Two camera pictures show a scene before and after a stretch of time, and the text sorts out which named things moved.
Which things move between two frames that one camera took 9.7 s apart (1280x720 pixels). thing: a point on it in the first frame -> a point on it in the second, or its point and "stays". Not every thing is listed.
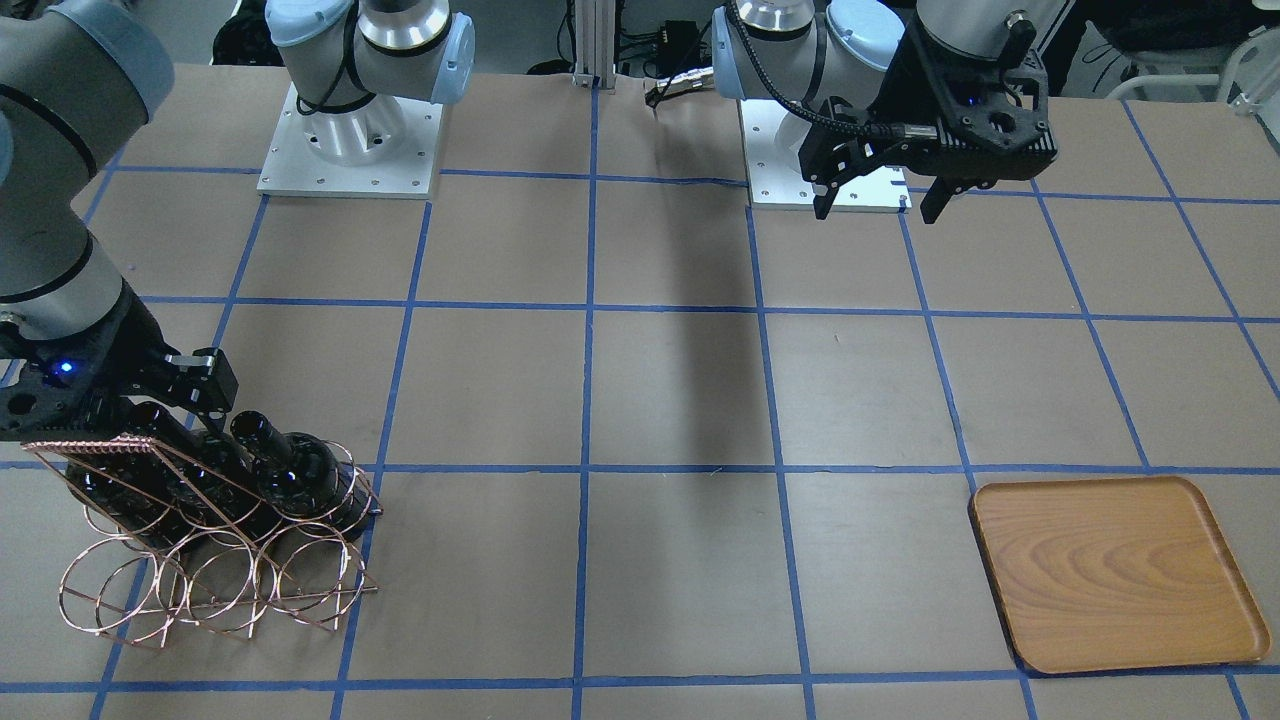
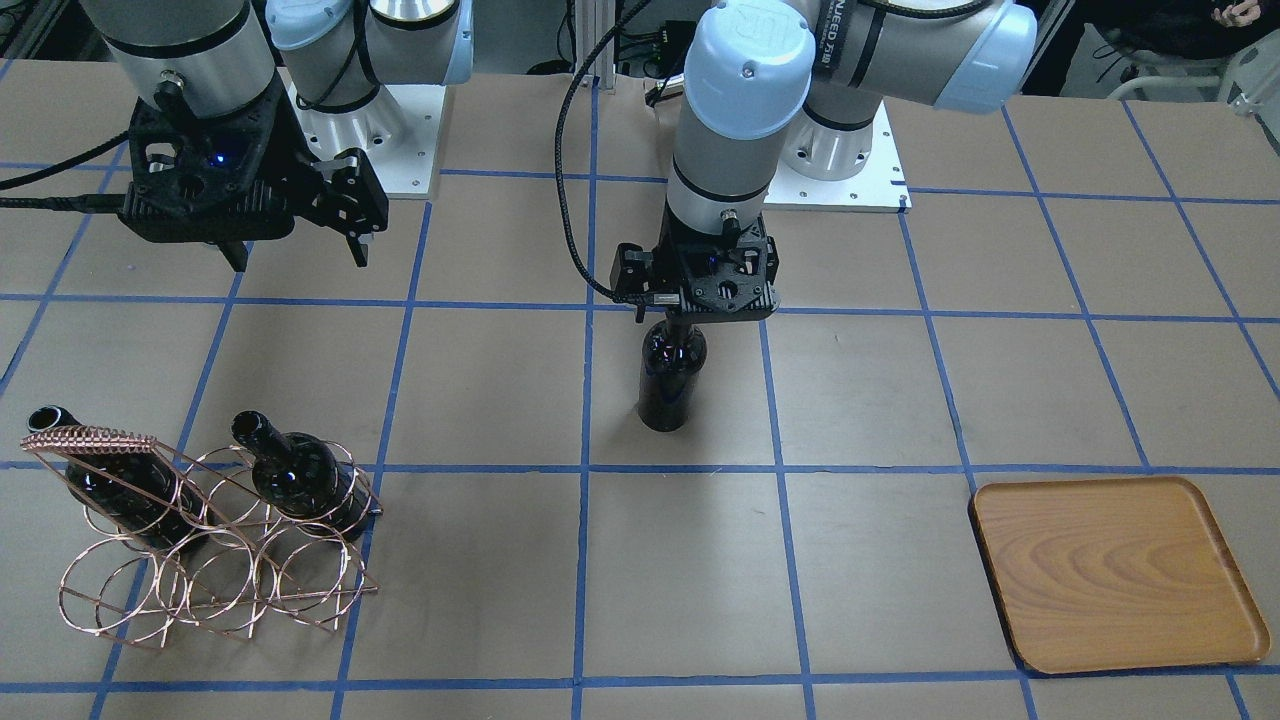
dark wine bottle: x=305 y=480 stays
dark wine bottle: x=211 y=474 -> x=672 y=356
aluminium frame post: x=595 y=44 stays
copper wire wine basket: x=177 y=538 stays
